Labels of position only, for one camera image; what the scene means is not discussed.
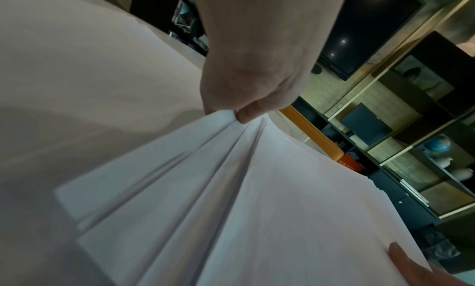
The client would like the stack of white paper sheets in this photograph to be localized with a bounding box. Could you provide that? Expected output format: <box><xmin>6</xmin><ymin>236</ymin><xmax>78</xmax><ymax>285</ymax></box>
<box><xmin>53</xmin><ymin>108</ymin><xmax>435</xmax><ymax>286</ymax></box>

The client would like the row of books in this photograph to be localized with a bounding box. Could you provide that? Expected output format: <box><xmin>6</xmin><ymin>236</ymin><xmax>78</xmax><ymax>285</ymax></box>
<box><xmin>169</xmin><ymin>0</ymin><xmax>209</xmax><ymax>56</ymax></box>

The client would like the wooden and black shelf unit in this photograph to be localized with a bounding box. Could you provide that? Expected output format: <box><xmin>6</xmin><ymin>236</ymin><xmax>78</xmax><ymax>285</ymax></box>
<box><xmin>289</xmin><ymin>0</ymin><xmax>475</xmax><ymax>221</ymax></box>

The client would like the dark blue storage box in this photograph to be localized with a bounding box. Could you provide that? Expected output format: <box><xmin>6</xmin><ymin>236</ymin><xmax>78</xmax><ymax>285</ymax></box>
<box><xmin>339</xmin><ymin>103</ymin><xmax>394</xmax><ymax>143</ymax></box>

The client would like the dark low cabinet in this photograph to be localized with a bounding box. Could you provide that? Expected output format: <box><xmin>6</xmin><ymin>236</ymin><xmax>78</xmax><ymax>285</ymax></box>
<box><xmin>367</xmin><ymin>170</ymin><xmax>443</xmax><ymax>231</ymax></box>

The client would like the dark round vase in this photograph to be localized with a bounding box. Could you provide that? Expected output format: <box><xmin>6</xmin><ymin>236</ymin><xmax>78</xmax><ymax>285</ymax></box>
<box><xmin>402</xmin><ymin>67</ymin><xmax>423</xmax><ymax>82</ymax></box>

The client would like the large white vase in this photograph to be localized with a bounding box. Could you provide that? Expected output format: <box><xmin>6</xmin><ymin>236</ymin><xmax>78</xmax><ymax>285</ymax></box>
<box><xmin>448</xmin><ymin>167</ymin><xmax>475</xmax><ymax>182</ymax></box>

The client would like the blue globe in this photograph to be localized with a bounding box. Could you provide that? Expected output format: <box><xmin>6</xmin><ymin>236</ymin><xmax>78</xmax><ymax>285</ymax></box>
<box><xmin>423</xmin><ymin>135</ymin><xmax>452</xmax><ymax>154</ymax></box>

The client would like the small white vase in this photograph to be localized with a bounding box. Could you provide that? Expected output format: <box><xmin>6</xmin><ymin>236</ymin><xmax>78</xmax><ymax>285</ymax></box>
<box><xmin>433</xmin><ymin>156</ymin><xmax>456</xmax><ymax>170</ymax></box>

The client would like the person's right hand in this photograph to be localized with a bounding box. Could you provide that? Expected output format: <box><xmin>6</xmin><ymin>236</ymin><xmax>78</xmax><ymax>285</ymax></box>
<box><xmin>387</xmin><ymin>241</ymin><xmax>475</xmax><ymax>286</ymax></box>

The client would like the flat white book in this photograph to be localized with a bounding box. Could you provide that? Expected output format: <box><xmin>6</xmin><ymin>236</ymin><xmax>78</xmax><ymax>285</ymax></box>
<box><xmin>399</xmin><ymin>179</ymin><xmax>431</xmax><ymax>207</ymax></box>

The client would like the black television screen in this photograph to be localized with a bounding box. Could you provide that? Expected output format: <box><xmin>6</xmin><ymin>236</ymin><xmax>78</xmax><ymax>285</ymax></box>
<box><xmin>318</xmin><ymin>0</ymin><xmax>428</xmax><ymax>82</ymax></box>

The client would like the bin with clear bag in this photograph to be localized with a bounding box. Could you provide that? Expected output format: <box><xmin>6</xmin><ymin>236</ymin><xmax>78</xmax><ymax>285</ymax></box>
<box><xmin>419</xmin><ymin>224</ymin><xmax>463</xmax><ymax>273</ymax></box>

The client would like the black bookshelf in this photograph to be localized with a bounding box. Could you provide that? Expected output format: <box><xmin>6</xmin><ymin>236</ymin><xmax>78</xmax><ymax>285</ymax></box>
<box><xmin>129</xmin><ymin>0</ymin><xmax>209</xmax><ymax>57</ymax></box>

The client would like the person's left hand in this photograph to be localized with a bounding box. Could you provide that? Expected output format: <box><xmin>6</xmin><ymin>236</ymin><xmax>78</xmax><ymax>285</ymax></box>
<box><xmin>189</xmin><ymin>0</ymin><xmax>350</xmax><ymax>125</ymax></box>

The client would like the orange chair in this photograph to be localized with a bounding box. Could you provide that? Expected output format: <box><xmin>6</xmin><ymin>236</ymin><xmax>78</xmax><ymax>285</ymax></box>
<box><xmin>278</xmin><ymin>105</ymin><xmax>344</xmax><ymax>163</ymax></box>

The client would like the orange-red book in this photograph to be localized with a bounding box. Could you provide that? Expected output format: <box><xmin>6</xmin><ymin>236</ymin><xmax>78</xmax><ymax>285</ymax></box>
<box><xmin>335</xmin><ymin>153</ymin><xmax>366</xmax><ymax>174</ymax></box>

